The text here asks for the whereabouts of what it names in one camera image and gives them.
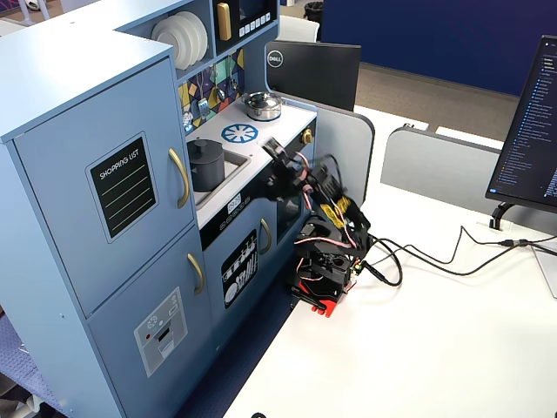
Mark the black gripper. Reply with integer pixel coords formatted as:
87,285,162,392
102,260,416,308
255,152,315,205

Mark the steel pot lid black knob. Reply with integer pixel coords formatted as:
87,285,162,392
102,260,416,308
242,91,282,111

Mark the white toy sink basin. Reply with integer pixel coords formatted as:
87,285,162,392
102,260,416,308
191,150,254,208

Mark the gray toy pot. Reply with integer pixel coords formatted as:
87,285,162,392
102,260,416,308
187,152,227,193

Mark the shiny steel toy pot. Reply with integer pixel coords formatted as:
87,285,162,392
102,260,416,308
241,96,286,123

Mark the gray rounded desk divider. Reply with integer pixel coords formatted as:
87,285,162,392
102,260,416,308
278,92,377,215

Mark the silver toy ladle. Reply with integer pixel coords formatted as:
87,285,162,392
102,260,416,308
214,64,228,104

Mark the silver slotted toy spatula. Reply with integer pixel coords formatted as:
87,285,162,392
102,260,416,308
197,71,211,118

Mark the black Dell monitor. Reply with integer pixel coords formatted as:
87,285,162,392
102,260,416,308
265,39,363,114

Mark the red table clamp base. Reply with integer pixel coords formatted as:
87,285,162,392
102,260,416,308
286,278,359,318

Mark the black shopping list chalkboard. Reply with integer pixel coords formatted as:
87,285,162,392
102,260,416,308
84,131,160,245

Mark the white chair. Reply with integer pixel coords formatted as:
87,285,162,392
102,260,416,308
278,15,321,44

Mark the gray long desk divider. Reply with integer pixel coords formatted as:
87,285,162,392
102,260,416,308
379,125,557,239

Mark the white toy plate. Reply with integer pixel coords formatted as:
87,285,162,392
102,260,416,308
186,10,210,60
151,16,193,71
173,11,205,65

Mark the black toy microwave door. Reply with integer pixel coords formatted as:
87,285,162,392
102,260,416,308
211,0,280,56

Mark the black trash bin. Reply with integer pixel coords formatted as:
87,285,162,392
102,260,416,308
303,1,325,24

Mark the blue toy play kitchen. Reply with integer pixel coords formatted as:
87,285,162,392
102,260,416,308
0,0,319,418

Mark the monitor with lit screen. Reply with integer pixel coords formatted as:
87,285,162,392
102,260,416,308
485,34,557,215

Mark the gray metal stand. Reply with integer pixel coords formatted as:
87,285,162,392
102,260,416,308
532,246,557,300

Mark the small wrist camera board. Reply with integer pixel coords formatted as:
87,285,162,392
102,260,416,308
261,136,286,160

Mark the gold oven door handle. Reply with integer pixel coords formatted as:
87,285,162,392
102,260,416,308
258,217,274,256

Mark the gold fridge door handle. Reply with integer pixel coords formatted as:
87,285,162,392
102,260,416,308
167,147,191,211

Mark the gold freezer door handle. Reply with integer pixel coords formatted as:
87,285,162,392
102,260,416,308
186,252,206,297

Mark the thick black looped cable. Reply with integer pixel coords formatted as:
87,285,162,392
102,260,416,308
359,237,405,289

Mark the gold microwave handle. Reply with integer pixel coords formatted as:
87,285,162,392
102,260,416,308
216,2,233,43

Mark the thin black cable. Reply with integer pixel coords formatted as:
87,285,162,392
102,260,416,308
367,230,557,278

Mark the black cable with connector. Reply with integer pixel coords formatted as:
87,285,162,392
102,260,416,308
452,225,557,267

